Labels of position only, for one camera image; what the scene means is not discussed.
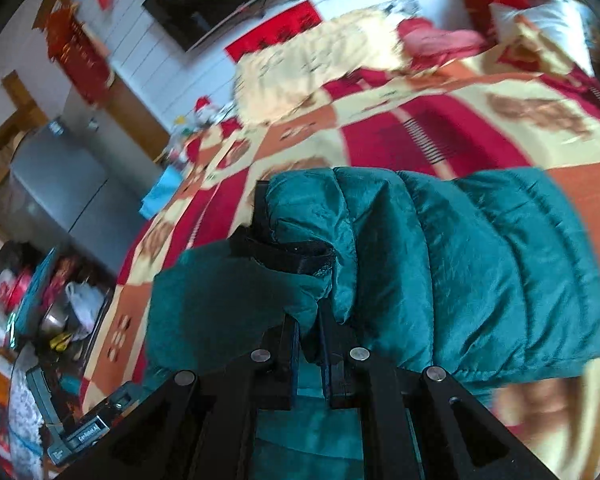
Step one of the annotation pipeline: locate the teal quilted puffer jacket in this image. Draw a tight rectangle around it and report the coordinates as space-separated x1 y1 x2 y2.
143 168 600 479

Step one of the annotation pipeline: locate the light blue bag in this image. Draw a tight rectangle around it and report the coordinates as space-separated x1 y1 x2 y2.
140 166 183 220

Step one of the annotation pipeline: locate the grey wardrobe cabinet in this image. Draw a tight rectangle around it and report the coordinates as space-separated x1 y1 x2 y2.
0 91 161 275

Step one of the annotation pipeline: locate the wooden door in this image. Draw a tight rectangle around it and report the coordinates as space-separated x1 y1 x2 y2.
104 74 170 160

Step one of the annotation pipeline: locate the santa plush toy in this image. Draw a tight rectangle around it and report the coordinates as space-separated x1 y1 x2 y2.
194 96 220 128

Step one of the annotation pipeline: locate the red cream patterned bed blanket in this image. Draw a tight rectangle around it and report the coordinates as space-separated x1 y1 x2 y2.
78 39 600 480

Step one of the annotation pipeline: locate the cream folded quilt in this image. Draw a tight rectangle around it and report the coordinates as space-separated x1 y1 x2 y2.
234 8 404 126

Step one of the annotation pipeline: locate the red hanging door decoration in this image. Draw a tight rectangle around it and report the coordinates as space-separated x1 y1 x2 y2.
45 6 114 106

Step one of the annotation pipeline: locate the pink ruffled pillow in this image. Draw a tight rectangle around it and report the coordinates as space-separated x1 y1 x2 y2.
396 18 489 70

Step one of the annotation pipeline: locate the white pillow with pattern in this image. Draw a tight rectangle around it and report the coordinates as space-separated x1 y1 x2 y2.
489 0 595 77

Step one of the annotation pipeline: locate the red Chinese character banner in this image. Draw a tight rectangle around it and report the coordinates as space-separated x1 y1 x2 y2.
225 0 322 63

